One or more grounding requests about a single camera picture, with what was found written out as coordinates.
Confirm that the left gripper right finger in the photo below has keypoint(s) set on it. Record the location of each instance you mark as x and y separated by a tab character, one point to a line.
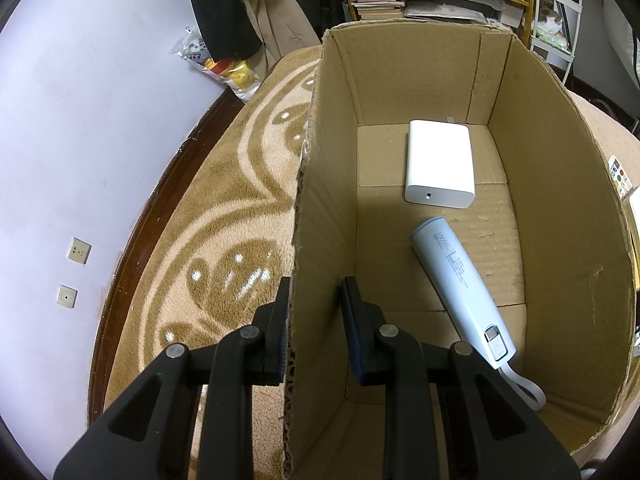
446	410

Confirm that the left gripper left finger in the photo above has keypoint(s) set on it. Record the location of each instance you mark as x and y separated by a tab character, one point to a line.
185	396

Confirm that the light blue cylindrical power bank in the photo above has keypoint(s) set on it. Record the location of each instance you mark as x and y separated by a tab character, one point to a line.
469	304

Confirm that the cardboard box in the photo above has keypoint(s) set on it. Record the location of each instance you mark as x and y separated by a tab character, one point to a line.
546	230

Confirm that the white power bank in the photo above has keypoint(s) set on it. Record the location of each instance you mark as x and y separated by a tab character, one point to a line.
440	169

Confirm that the beige patterned carpet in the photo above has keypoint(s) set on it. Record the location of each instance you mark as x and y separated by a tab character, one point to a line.
228	242

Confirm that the white remote colored buttons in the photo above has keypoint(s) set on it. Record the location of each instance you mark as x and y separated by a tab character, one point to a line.
621	181

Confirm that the plastic snack bag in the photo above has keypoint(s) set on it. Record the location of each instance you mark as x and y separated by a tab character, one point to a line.
238	75

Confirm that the black hanging coat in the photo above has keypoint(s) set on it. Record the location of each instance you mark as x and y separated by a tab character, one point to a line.
226	29

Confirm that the beige hanging coat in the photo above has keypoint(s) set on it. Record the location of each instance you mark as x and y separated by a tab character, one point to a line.
282	27

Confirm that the stack of books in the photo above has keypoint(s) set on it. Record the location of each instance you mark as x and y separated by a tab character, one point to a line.
372	10

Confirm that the wall socket lower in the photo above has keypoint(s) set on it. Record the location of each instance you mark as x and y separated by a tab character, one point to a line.
66	296

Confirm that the wall socket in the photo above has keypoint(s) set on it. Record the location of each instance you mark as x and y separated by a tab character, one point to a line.
66	296
79	251

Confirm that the wall socket upper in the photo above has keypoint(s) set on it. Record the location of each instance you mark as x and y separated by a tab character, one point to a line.
79	251

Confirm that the white wire rack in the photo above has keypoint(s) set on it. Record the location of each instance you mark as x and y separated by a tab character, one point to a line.
555	31

